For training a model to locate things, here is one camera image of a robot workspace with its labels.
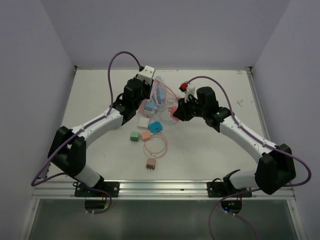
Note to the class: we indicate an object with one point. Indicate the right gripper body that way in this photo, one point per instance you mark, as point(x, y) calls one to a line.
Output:
point(191, 109)

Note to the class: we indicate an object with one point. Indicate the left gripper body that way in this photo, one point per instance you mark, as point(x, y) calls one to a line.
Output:
point(145, 91)

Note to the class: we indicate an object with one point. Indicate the light blue small plug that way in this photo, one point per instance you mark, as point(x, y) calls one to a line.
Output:
point(150, 107)

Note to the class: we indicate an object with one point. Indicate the pink power strip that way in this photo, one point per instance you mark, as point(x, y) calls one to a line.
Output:
point(141, 108)

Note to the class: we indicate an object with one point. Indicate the light blue power strip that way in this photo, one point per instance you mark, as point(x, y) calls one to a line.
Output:
point(158, 95)

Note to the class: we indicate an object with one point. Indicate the silver white charger block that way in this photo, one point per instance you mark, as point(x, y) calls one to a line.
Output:
point(147, 113)

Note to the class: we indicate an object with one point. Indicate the white charger plug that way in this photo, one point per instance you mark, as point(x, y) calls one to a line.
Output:
point(143, 123)

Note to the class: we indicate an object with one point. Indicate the pink square charger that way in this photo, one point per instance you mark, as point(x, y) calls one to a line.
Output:
point(172, 110)

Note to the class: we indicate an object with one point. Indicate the blue square charger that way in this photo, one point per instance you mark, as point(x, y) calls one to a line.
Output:
point(155, 127)

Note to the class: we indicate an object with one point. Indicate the green plug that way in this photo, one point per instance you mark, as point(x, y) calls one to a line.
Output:
point(134, 136)

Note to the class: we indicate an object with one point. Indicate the pink charger plug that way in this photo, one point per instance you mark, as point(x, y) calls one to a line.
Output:
point(145, 136)

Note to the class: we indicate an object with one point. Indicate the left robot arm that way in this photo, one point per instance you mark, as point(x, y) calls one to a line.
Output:
point(69, 146)

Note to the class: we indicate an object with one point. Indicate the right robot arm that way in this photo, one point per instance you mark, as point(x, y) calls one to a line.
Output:
point(274, 166)

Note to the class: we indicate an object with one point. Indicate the brown plug adapter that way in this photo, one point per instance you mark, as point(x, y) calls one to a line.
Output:
point(151, 164)

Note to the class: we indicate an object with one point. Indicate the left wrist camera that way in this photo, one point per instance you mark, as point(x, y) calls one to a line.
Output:
point(146, 74)

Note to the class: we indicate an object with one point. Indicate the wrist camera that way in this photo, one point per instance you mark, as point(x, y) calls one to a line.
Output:
point(146, 74)
point(188, 89)

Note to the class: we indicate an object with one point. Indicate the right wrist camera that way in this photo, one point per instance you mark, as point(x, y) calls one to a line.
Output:
point(188, 89)

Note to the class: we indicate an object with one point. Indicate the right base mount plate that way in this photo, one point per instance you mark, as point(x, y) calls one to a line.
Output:
point(218, 189)

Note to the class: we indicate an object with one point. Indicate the base mount plate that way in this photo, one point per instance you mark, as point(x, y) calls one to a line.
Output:
point(218, 189)
point(100, 188)

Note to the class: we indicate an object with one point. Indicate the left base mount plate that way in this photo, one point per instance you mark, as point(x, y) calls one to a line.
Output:
point(100, 188)

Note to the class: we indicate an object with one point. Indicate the aluminium front rail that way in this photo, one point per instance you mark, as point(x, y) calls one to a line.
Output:
point(58, 189)

